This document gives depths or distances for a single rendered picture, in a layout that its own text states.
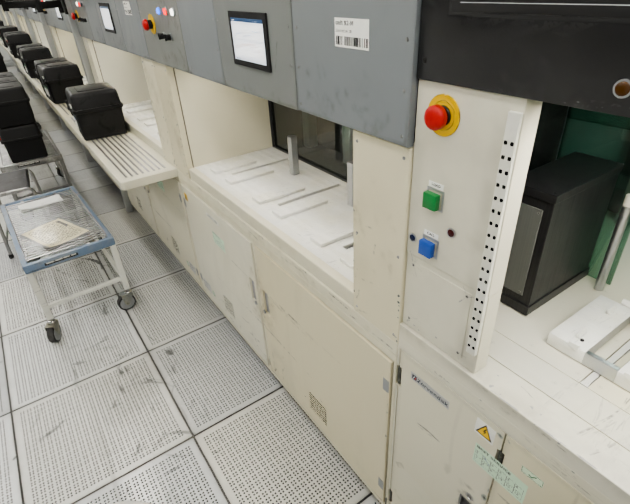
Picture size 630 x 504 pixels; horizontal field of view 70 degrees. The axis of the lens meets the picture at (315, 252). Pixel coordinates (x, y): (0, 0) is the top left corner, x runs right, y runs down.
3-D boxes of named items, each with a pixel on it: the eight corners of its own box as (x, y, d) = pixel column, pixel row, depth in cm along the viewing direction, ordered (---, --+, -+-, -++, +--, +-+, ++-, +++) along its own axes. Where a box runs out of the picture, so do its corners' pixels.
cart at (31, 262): (22, 267, 295) (-9, 201, 270) (103, 241, 321) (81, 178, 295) (52, 348, 228) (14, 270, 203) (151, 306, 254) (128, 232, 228)
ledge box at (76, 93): (74, 130, 276) (59, 86, 262) (120, 122, 288) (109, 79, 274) (81, 142, 254) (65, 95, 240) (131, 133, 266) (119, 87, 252)
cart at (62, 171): (7, 187, 417) (-15, 137, 391) (69, 173, 441) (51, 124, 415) (16, 225, 349) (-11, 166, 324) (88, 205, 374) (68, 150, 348)
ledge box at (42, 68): (44, 99, 360) (32, 64, 346) (81, 92, 373) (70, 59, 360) (52, 105, 339) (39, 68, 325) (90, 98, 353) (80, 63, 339)
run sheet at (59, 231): (17, 235, 235) (16, 233, 235) (60, 217, 252) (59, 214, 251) (49, 250, 220) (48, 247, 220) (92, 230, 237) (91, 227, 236)
